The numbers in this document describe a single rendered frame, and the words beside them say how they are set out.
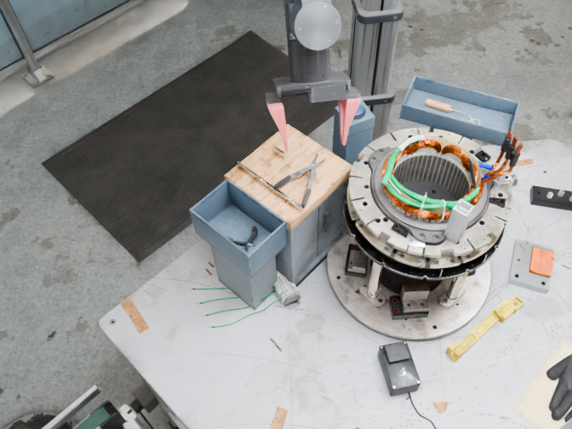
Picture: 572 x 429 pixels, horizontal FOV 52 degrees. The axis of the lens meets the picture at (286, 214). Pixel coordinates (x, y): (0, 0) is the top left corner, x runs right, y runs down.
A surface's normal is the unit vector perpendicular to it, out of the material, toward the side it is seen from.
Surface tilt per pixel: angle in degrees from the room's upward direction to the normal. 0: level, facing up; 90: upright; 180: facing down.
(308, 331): 0
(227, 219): 0
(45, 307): 0
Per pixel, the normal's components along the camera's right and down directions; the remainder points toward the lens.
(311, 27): 0.11, 0.40
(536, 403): -0.03, -0.58
